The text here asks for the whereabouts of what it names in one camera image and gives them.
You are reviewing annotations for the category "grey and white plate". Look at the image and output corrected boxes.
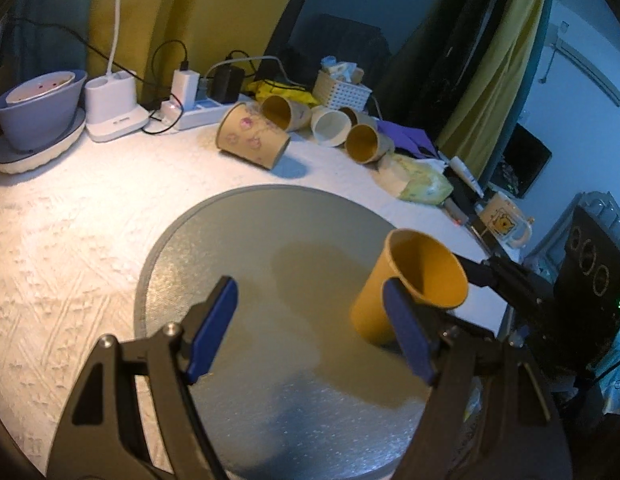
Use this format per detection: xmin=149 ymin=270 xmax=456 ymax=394
xmin=0 ymin=109 xmax=87 ymax=176

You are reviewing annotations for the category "black power adapter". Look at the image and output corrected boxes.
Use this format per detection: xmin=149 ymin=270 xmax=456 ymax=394
xmin=212 ymin=66 xmax=245 ymax=104

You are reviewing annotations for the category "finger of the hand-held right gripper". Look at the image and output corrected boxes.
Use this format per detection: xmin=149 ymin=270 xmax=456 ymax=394
xmin=456 ymin=255 xmax=556 ymax=313

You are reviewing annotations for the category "white woven basket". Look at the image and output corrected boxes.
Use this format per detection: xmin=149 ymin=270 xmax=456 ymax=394
xmin=313 ymin=70 xmax=373 ymax=111

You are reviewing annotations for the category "teal cloth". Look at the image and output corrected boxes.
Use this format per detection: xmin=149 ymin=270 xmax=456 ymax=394
xmin=4 ymin=0 xmax=97 ymax=87

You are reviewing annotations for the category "floral print paper cup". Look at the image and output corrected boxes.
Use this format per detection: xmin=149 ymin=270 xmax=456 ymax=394
xmin=216 ymin=102 xmax=291 ymax=170

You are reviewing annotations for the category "white air conditioner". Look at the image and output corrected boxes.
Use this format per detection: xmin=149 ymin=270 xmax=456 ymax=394
xmin=548 ymin=35 xmax=620 ymax=107

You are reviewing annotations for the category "white cable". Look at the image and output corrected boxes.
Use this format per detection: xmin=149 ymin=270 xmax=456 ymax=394
xmin=205 ymin=54 xmax=291 ymax=87

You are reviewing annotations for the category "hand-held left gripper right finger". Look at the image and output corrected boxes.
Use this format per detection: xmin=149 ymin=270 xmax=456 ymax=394
xmin=383 ymin=279 xmax=575 ymax=480

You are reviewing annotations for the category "yellow-green tissue packet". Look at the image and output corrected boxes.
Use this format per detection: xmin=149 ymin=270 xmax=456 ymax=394
xmin=379 ymin=152 xmax=455 ymax=206

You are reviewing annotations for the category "grey bowl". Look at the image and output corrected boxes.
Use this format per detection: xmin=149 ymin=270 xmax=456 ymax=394
xmin=0 ymin=70 xmax=89 ymax=153

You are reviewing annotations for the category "black cable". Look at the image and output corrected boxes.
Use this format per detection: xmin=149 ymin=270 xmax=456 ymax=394
xmin=7 ymin=17 xmax=163 ymax=111

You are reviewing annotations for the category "yellow curtain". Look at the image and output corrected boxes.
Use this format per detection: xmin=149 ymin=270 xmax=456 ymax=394
xmin=436 ymin=0 xmax=551 ymax=177

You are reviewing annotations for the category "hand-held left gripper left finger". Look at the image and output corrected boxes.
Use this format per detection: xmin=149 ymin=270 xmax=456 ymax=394
xmin=45 ymin=276 xmax=239 ymax=480

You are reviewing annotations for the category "purple cloth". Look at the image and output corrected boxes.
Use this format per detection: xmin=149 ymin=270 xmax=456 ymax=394
xmin=377 ymin=119 xmax=441 ymax=159

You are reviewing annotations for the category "white tube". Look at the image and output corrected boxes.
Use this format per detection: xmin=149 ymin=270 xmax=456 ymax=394
xmin=442 ymin=155 xmax=484 ymax=197

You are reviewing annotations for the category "white paper cup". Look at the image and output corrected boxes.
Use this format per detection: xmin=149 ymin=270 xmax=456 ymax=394
xmin=310 ymin=106 xmax=352 ymax=147

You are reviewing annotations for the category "yellow plastic packet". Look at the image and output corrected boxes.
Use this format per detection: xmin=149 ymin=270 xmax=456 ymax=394
xmin=247 ymin=79 xmax=319 ymax=107

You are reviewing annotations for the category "white power strip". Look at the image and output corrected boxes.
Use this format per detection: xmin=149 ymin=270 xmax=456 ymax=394
xmin=160 ymin=91 xmax=257 ymax=132

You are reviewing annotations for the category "dark chair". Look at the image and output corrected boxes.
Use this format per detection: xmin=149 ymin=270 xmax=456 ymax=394
xmin=284 ymin=14 xmax=391 ymax=107

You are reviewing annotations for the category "grey round mat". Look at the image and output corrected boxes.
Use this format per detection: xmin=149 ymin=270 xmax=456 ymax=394
xmin=133 ymin=185 xmax=508 ymax=480

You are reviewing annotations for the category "white charger plug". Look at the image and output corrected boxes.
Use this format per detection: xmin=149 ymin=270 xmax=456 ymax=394
xmin=170 ymin=62 xmax=203 ymax=109

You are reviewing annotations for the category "black monitor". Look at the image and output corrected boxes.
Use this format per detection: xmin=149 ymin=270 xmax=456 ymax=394
xmin=491 ymin=122 xmax=553 ymax=199

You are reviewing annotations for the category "cartoon print mug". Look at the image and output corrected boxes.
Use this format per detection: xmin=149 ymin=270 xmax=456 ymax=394
xmin=476 ymin=192 xmax=534 ymax=249

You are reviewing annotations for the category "plain yellow paper cup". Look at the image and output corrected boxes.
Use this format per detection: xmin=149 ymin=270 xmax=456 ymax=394
xmin=350 ymin=229 xmax=470 ymax=347

